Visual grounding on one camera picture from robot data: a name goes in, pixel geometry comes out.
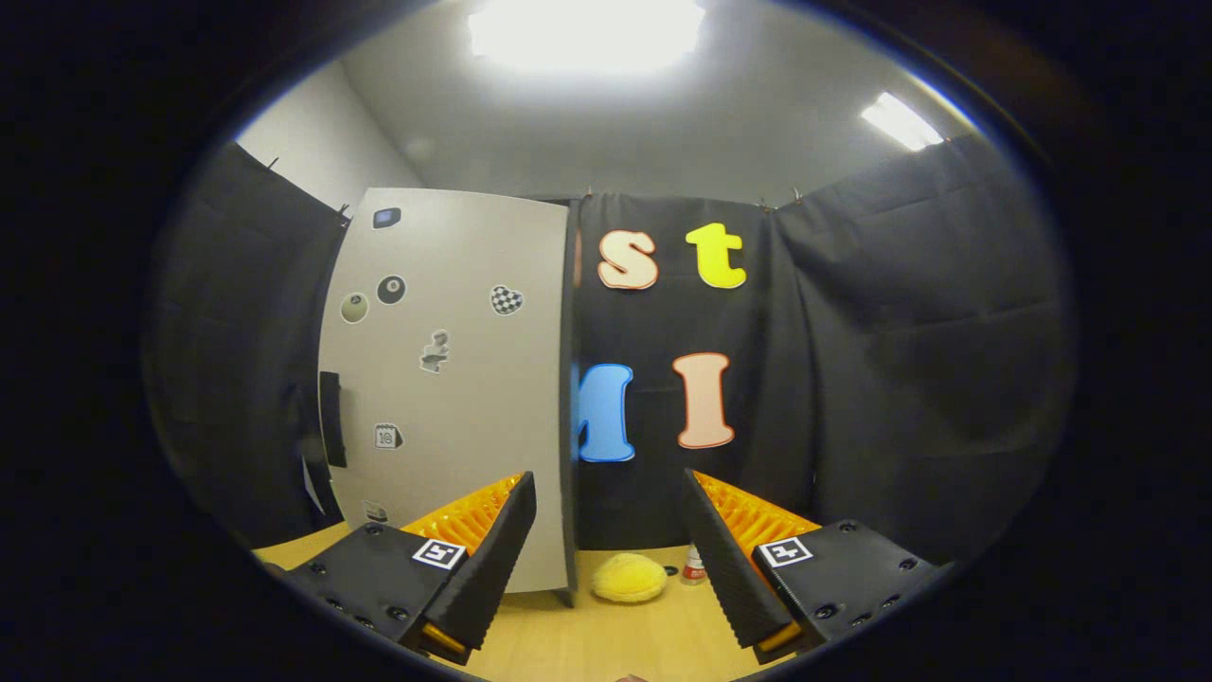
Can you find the black backdrop cloth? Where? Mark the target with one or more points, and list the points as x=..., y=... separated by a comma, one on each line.
x=900, y=379

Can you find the light grey shoe cabinet door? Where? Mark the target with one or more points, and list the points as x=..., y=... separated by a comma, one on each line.
x=454, y=426

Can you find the dark grey shoe cabinet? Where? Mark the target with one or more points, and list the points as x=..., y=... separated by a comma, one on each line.
x=570, y=474

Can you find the yellow plush toy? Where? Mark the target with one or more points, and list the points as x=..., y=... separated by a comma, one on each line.
x=629, y=578

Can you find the large ceiling light panel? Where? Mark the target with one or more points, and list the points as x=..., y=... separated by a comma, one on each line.
x=587, y=33

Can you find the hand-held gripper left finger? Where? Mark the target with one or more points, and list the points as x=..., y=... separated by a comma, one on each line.
x=494, y=559

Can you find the small ceiling light panel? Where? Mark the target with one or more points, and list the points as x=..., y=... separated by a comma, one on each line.
x=900, y=120

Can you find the small red-capped bottle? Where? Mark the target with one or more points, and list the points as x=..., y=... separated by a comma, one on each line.
x=694, y=566

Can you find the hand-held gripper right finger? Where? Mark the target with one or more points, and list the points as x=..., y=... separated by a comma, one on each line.
x=724, y=568

